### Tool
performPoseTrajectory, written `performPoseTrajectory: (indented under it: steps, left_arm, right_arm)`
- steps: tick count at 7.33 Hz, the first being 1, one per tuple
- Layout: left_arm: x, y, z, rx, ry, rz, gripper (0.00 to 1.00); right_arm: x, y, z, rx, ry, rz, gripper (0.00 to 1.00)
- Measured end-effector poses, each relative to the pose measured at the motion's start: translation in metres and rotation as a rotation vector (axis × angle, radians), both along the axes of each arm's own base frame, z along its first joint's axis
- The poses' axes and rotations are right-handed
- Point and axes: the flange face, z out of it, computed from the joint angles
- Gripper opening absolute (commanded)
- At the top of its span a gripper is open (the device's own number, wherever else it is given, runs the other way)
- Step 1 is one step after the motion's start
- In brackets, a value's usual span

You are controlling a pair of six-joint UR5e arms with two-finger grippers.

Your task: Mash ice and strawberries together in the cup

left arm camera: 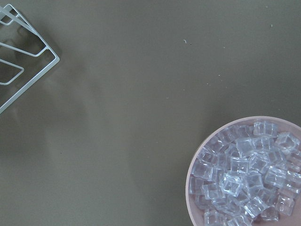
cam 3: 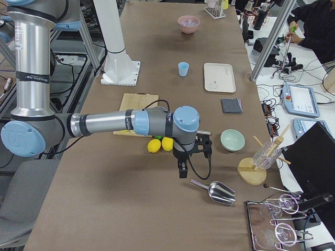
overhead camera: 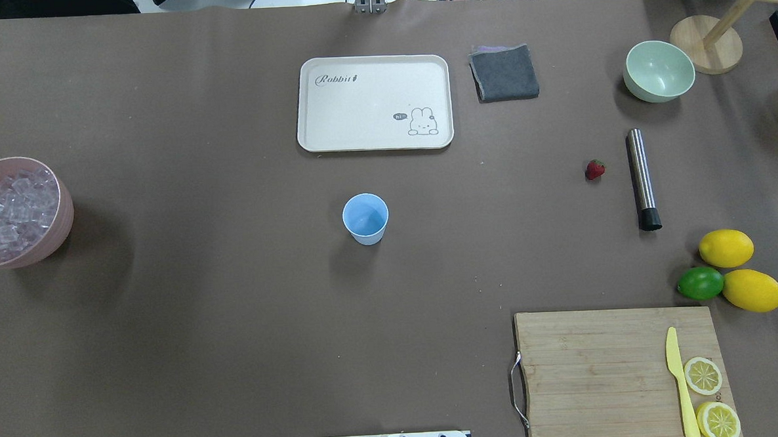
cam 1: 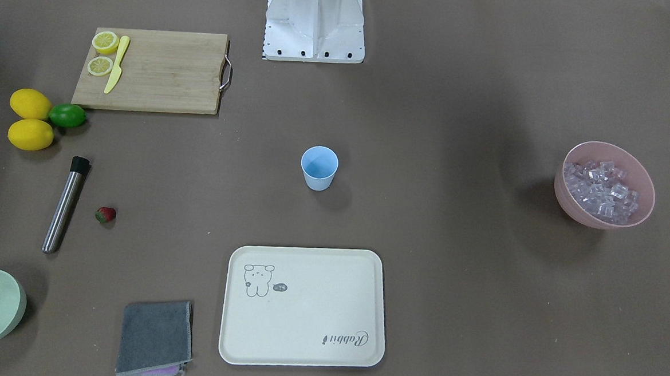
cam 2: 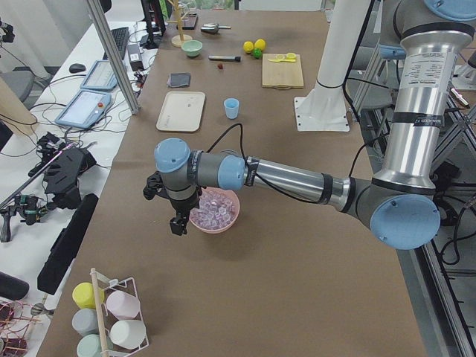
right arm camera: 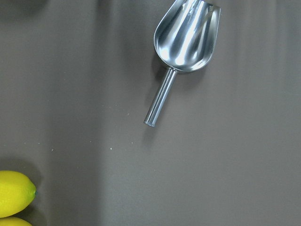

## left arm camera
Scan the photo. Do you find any pile of clear ice cubes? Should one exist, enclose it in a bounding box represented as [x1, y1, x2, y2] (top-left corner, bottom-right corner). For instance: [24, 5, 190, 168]
[186, 116, 301, 226]

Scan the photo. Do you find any pink bowl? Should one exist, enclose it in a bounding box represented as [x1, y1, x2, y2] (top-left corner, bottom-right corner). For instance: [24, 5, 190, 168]
[185, 116, 301, 226]

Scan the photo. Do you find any white wire rack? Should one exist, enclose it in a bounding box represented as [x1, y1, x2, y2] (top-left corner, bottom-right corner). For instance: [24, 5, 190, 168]
[0, 4, 60, 112]

